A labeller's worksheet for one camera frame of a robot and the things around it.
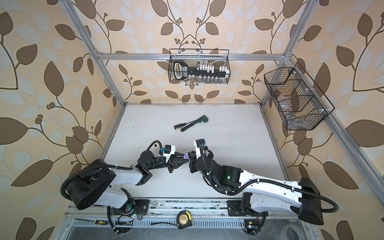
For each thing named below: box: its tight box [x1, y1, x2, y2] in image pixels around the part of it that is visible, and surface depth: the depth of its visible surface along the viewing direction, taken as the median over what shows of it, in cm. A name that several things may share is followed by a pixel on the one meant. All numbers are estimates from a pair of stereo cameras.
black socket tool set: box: [174, 60, 230, 81], surface depth 84 cm
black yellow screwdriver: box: [173, 120, 196, 130], surface depth 107 cm
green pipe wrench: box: [180, 114, 209, 132], surface depth 111 cm
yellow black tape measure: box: [176, 210, 193, 230], surface depth 70 cm
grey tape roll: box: [280, 223, 306, 240], surface depth 68 cm
